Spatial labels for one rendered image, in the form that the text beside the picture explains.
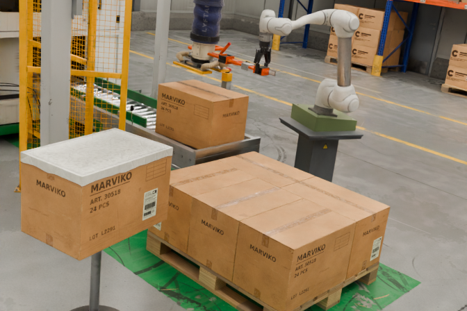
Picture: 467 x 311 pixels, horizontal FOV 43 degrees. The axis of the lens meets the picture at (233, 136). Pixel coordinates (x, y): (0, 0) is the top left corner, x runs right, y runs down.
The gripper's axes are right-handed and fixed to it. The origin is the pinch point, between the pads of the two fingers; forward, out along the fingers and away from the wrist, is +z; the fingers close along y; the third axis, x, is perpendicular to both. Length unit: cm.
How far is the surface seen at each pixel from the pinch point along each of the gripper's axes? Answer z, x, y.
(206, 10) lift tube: -33, -52, 9
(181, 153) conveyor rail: 68, -35, 37
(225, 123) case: 46, -25, 5
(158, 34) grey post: 30, -306, -156
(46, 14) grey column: -24, -95, 112
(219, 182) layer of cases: 68, 21, 52
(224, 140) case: 60, -25, 4
